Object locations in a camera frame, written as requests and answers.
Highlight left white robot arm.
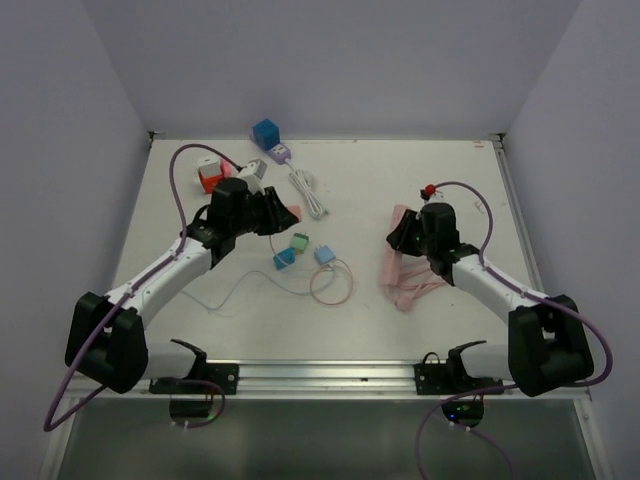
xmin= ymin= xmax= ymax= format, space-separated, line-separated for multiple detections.
xmin=65 ymin=178 xmax=300 ymax=393

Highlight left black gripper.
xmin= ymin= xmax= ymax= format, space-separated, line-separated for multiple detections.
xmin=231 ymin=185 xmax=298 ymax=236

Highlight thin light blue cable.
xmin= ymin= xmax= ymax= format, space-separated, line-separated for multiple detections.
xmin=179 ymin=259 xmax=331 ymax=316

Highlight blue cube socket adapter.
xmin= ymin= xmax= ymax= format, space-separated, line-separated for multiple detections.
xmin=251 ymin=119 xmax=280 ymax=151

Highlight blue plug adapter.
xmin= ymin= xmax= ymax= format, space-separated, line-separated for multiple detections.
xmin=273 ymin=247 xmax=297 ymax=271

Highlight aluminium mounting rail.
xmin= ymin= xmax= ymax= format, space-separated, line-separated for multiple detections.
xmin=41 ymin=361 xmax=610 ymax=479

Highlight white power strip cord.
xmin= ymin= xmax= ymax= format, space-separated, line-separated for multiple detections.
xmin=286 ymin=159 xmax=331 ymax=220

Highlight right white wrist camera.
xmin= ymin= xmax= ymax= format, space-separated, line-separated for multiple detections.
xmin=419 ymin=184 xmax=444 ymax=203

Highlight thin pink usb cable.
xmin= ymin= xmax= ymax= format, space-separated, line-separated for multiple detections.
xmin=268 ymin=234 xmax=355 ymax=306

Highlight orange cube socket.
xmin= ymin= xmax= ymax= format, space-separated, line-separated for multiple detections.
xmin=194 ymin=170 xmax=226 ymax=194

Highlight light blue usb charger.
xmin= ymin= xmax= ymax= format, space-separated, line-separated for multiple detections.
xmin=313 ymin=245 xmax=336 ymax=266

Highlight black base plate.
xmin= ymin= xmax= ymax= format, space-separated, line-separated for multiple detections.
xmin=149 ymin=363 xmax=240 ymax=395
xmin=413 ymin=352 xmax=503 ymax=396

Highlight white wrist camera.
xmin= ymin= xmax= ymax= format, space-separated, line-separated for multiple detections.
xmin=419 ymin=184 xmax=444 ymax=203
xmin=237 ymin=159 xmax=267 ymax=194

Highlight green usb charger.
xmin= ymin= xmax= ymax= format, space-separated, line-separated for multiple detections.
xmin=290 ymin=233 xmax=309 ymax=253

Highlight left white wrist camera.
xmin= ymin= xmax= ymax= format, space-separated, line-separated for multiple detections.
xmin=237 ymin=159 xmax=267 ymax=194

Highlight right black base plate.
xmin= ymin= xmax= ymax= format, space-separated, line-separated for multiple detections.
xmin=413 ymin=352 xmax=503 ymax=396

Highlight salmon pink plug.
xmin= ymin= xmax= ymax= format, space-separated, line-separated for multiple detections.
xmin=287 ymin=205 xmax=302 ymax=222

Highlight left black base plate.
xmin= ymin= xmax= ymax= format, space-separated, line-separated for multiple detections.
xmin=149 ymin=363 xmax=240 ymax=395

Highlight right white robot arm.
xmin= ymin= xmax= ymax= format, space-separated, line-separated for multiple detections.
xmin=386 ymin=203 xmax=594 ymax=397

